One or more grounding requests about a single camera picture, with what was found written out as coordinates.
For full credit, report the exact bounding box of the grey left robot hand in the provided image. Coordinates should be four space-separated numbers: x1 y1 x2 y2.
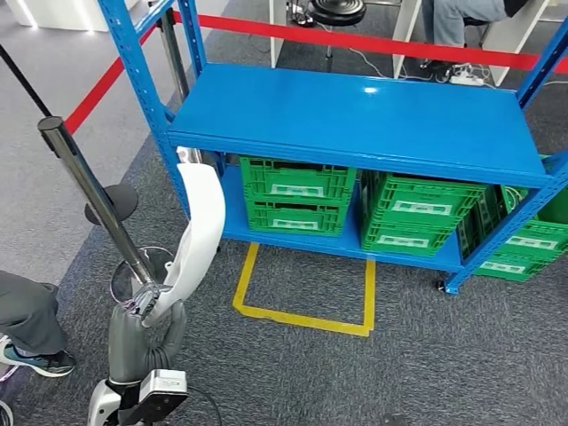
109 283 189 386

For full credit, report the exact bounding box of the white cable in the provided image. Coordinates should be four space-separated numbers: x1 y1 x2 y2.
348 46 394 79
452 61 489 81

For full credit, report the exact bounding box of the chrome stanchion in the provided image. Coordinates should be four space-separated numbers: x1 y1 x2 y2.
38 116 175 304
158 5 203 167

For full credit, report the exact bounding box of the person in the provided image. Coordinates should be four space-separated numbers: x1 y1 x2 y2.
0 270 77 381
419 0 530 83

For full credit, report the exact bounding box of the white power strip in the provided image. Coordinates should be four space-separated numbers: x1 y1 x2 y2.
450 69 486 88

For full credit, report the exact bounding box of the white curved plastic part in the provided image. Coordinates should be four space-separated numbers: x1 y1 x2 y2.
141 162 226 328

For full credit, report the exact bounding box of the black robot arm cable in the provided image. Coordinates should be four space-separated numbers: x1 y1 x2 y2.
186 384 223 426

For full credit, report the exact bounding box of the blue metal shelf rack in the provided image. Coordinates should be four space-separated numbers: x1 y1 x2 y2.
97 0 568 296

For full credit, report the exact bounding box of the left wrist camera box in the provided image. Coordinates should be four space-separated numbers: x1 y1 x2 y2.
133 368 189 426

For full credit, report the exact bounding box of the green plastic crate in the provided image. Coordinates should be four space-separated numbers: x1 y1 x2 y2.
244 198 349 238
360 170 487 233
459 154 568 260
361 220 453 258
472 234 568 285
239 155 357 207

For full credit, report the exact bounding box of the red barrier belt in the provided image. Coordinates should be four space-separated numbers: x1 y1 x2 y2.
63 23 159 135
171 10 568 75

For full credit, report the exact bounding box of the black round stool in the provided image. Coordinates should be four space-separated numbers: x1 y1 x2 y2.
308 0 367 60

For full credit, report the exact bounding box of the white desk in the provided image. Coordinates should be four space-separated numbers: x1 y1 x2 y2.
269 0 422 79
481 0 551 88

